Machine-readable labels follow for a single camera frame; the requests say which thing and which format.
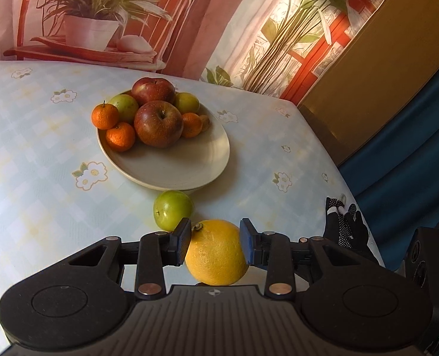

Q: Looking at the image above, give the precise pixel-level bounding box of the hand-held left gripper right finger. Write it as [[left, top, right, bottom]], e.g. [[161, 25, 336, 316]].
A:
[[240, 218, 364, 300]]

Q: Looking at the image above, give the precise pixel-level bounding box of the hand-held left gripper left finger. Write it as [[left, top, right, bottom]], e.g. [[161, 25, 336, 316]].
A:
[[67, 217, 192, 300]]

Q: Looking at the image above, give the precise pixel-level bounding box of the yellow orange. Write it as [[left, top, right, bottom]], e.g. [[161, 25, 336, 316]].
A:
[[185, 220, 250, 286]]

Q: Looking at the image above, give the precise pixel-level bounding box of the green apple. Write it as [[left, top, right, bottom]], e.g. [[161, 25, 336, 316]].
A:
[[153, 190, 195, 231]]

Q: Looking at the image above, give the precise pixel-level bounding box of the beige plate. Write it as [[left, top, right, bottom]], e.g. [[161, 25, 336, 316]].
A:
[[96, 90, 230, 192]]

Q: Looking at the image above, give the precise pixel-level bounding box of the orange tangerine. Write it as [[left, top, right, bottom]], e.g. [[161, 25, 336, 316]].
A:
[[181, 112, 204, 138], [105, 122, 136, 152], [91, 101, 120, 130]]

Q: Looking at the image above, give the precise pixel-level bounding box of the red apple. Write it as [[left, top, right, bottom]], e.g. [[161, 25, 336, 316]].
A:
[[134, 100, 184, 148], [131, 77, 176, 106]]

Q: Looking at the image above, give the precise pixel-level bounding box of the small yellow-green fruit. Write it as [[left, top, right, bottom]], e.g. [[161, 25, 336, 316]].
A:
[[109, 94, 140, 125], [174, 92, 200, 115]]

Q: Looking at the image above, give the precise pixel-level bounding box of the dark blue cloth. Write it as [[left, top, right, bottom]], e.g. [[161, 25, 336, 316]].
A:
[[338, 55, 439, 268]]

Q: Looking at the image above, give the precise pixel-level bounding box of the brown wooden board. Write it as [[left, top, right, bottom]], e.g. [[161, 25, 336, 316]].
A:
[[297, 0, 439, 167]]

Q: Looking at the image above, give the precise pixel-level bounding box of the printed backdrop cloth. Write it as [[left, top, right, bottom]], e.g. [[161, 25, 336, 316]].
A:
[[0, 0, 402, 106]]

